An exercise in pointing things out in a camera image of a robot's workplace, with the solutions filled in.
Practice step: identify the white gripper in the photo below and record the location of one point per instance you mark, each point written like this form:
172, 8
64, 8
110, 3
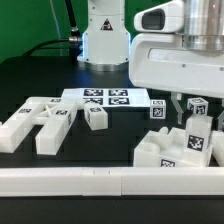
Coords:
159, 61

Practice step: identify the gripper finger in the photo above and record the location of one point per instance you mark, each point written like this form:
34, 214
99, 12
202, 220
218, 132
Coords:
220, 119

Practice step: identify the white chair seat part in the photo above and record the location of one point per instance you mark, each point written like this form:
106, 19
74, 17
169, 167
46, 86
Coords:
172, 148

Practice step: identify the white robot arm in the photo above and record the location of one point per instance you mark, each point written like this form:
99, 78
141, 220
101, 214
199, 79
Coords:
107, 43

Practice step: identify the white right rail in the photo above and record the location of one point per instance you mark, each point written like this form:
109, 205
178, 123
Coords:
217, 141

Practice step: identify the white rail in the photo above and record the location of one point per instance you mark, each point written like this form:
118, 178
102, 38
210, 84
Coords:
128, 181
217, 141

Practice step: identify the white marker base plate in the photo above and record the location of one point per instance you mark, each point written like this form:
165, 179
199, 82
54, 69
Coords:
111, 97

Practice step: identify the white front rail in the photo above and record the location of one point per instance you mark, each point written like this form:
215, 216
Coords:
128, 181

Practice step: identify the white chair back frame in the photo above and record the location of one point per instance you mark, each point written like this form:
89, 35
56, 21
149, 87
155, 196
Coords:
54, 115

